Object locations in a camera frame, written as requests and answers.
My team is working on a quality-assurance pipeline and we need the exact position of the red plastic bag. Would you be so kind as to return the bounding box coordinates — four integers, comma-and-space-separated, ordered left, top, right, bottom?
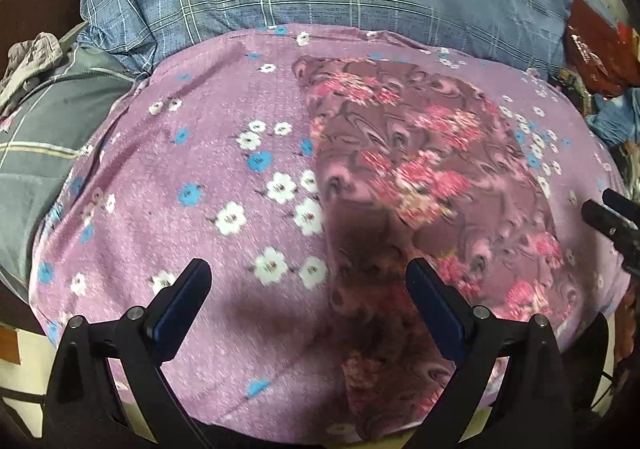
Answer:
565, 0, 640, 97

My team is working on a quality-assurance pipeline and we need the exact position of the blue denim cloth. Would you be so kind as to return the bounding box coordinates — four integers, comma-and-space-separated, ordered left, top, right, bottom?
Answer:
587, 89, 640, 147

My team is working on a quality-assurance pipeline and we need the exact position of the small beige cloth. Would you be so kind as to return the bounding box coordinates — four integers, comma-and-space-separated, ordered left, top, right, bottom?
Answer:
0, 32, 65, 106

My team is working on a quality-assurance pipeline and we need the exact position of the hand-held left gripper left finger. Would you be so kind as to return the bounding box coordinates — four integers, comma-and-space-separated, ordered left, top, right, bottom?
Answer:
41, 258, 213, 449

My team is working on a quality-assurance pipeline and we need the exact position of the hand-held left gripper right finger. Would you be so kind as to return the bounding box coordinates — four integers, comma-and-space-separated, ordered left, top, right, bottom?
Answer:
405, 258, 576, 449

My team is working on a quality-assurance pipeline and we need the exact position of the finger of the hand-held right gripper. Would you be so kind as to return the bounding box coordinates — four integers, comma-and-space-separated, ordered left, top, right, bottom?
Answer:
581, 200, 640, 275
602, 189, 640, 225

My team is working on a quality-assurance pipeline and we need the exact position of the grey plaid quilt cover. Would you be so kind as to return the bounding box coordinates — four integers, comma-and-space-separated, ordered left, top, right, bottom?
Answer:
0, 44, 143, 302

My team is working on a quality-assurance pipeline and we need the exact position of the purple flowered bed sheet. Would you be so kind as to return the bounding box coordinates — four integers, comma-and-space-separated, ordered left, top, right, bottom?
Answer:
27, 23, 632, 445

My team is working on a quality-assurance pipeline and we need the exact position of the mauve floral garment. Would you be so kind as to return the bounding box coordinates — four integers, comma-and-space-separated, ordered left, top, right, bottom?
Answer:
292, 56, 573, 430

